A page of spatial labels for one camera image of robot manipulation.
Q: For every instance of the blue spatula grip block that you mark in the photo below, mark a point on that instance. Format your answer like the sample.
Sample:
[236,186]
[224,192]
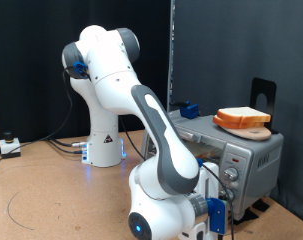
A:
[190,111]

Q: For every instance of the vertical metal pole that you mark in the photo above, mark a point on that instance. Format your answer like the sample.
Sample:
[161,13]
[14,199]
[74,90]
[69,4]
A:
[171,50]

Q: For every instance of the round wooden cutting board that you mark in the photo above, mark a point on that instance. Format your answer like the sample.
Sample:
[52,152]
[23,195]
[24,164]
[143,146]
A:
[254,135]

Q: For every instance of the black metal bookend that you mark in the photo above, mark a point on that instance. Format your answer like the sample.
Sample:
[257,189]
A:
[256,86]

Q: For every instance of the silver oven knob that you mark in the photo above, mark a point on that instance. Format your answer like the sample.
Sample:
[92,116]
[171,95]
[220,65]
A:
[227,193]
[231,174]

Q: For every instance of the black foam pad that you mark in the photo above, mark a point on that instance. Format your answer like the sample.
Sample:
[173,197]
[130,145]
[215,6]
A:
[261,206]
[247,216]

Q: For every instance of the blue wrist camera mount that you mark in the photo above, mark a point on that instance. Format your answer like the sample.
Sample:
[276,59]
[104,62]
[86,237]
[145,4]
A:
[200,162]

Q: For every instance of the silver toaster oven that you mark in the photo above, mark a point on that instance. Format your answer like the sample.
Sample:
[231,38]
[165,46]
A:
[257,160]

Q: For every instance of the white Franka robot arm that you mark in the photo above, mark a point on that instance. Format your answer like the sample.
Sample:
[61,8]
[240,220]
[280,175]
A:
[167,156]

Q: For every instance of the white emergency stop box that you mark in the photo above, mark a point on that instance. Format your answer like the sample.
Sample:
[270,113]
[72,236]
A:
[11,148]

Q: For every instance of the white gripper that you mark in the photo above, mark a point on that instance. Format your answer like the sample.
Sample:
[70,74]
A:
[211,181]

